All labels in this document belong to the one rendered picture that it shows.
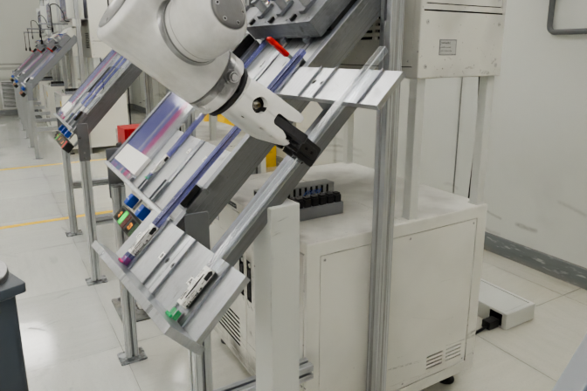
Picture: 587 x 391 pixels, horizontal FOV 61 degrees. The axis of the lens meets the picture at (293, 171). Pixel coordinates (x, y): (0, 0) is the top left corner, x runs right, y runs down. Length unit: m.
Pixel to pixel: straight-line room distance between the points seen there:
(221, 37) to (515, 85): 2.34
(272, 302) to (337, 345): 0.53
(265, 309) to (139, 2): 0.56
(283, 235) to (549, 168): 2.00
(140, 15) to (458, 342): 1.44
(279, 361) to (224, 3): 0.64
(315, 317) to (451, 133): 1.94
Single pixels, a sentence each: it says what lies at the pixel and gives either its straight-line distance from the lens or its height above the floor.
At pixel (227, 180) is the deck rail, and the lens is 1.06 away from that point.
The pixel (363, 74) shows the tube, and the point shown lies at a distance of 0.79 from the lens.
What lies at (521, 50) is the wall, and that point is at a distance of 2.76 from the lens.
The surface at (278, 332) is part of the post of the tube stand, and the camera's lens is 0.92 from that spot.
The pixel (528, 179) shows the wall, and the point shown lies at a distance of 2.77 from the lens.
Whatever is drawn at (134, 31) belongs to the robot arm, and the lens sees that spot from 0.57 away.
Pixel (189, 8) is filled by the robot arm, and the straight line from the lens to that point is 0.53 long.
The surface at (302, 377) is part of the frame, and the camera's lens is 1.32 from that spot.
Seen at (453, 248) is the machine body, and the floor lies 0.50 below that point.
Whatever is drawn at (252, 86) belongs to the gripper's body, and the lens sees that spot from 0.63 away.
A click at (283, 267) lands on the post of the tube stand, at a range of 0.87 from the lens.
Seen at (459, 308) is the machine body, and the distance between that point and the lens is 1.69.
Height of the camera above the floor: 1.07
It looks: 13 degrees down
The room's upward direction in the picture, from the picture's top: straight up
